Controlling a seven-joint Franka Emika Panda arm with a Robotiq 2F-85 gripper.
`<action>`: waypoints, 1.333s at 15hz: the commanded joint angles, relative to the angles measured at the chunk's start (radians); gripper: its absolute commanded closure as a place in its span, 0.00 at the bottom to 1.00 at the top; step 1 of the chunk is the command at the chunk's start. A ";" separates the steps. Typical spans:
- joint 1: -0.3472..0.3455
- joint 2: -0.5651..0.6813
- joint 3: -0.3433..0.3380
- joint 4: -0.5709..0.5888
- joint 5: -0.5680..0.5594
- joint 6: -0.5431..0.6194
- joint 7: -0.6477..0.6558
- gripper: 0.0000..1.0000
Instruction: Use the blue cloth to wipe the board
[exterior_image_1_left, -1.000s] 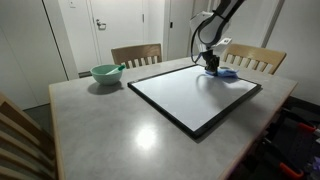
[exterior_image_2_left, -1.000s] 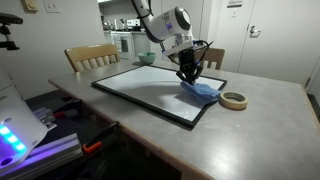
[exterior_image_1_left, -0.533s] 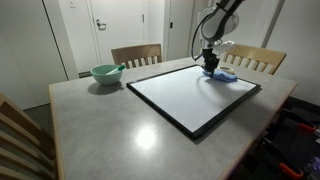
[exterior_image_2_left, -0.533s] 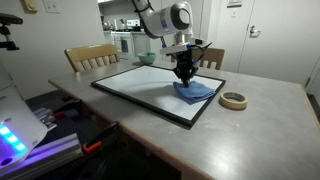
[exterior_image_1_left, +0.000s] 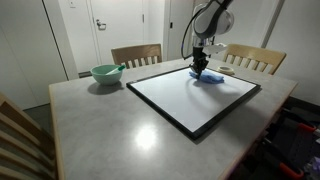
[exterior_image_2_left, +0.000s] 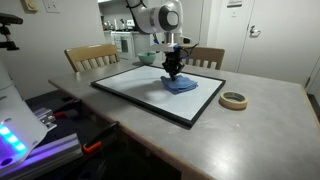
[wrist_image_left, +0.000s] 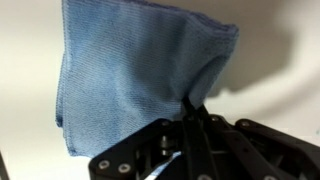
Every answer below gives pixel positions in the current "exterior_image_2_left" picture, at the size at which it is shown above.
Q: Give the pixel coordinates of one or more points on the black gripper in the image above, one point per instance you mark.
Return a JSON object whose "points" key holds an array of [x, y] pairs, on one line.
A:
{"points": [[173, 57]]}

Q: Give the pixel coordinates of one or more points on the white kitchen stove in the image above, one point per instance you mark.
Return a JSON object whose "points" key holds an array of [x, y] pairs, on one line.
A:
{"points": [[124, 45]]}

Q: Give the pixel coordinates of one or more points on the black framed whiteboard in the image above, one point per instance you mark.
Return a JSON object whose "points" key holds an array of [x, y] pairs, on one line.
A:
{"points": [[133, 83]]}

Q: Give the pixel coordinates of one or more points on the white robot base blue lights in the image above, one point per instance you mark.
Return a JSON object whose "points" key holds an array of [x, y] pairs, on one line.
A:
{"points": [[16, 116]]}

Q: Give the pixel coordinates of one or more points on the white light switch plate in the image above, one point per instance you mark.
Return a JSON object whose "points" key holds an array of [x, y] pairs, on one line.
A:
{"points": [[51, 5]]}

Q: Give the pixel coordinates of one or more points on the beige wall thermostat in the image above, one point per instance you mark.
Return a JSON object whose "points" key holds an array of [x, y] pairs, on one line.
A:
{"points": [[30, 5]]}

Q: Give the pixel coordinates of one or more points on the aluminium mounting rail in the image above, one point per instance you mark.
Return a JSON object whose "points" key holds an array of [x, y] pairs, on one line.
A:
{"points": [[56, 150]]}

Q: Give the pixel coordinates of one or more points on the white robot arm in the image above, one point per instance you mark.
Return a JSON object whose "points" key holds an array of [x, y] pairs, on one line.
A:
{"points": [[156, 18]]}

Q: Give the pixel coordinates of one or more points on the black camera on mount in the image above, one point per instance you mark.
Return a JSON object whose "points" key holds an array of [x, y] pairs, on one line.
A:
{"points": [[10, 18]]}

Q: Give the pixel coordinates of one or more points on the mint green bowl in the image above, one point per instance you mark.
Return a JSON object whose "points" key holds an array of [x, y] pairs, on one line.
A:
{"points": [[146, 59]]}

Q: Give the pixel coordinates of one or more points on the silver metal bracket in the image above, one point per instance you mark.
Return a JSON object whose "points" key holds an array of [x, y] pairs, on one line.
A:
{"points": [[45, 116]]}

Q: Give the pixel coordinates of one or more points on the blue cloth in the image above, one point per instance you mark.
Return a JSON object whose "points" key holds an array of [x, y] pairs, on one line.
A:
{"points": [[180, 86]]}

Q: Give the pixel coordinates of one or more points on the white door sign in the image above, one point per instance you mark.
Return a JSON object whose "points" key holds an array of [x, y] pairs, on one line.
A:
{"points": [[234, 3]]}

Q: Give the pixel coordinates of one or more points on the wooden slat-back chair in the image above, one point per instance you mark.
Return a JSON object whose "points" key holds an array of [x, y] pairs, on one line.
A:
{"points": [[91, 51], [208, 53]]}

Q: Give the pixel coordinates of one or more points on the beige masking tape roll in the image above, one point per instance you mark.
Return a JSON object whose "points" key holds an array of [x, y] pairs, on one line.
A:
{"points": [[233, 107]]}

